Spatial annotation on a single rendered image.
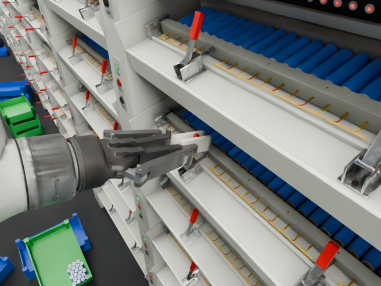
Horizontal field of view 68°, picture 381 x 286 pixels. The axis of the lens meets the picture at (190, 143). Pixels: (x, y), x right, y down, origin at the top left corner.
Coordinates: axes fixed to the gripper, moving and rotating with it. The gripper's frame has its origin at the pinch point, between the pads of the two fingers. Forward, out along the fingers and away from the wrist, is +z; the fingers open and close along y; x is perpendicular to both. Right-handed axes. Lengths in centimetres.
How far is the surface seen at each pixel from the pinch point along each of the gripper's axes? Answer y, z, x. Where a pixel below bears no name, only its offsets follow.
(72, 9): -55, -4, 12
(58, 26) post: -88, 0, 1
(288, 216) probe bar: 19.0, 5.1, -2.6
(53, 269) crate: -61, -12, -102
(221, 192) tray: 7.4, 3.1, -6.5
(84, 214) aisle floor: -89, 12, -101
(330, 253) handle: 26.9, 0.9, 0.4
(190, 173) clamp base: 1.0, 0.9, -6.3
